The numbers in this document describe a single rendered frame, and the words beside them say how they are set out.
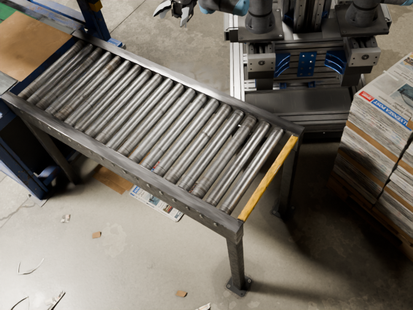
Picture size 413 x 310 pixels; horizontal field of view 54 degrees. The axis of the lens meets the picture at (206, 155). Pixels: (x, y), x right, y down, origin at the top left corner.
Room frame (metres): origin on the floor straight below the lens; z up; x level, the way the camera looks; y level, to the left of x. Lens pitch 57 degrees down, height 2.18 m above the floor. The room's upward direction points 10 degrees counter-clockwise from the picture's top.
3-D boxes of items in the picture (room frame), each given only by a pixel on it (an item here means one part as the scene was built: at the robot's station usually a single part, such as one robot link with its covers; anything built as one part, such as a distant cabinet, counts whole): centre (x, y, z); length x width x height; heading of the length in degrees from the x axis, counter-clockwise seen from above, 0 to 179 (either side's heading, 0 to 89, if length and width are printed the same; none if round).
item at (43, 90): (1.55, 0.64, 0.77); 0.47 x 0.05 x 0.05; 138
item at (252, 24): (1.61, -0.38, 0.87); 0.15 x 0.15 x 0.10
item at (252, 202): (0.75, -0.23, 0.81); 0.43 x 0.03 x 0.02; 138
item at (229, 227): (1.01, 0.43, 0.74); 1.34 x 0.05 x 0.12; 48
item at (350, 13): (1.53, -0.87, 0.87); 0.15 x 0.15 x 0.10
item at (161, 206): (1.23, 0.28, 0.01); 0.37 x 0.28 x 0.01; 48
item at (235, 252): (0.59, -0.05, 0.34); 0.06 x 0.06 x 0.68; 48
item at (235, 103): (1.39, 0.09, 0.74); 1.34 x 0.05 x 0.12; 48
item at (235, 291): (0.59, -0.05, 0.01); 0.14 x 0.13 x 0.01; 138
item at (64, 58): (1.60, 0.69, 0.77); 0.47 x 0.05 x 0.05; 138
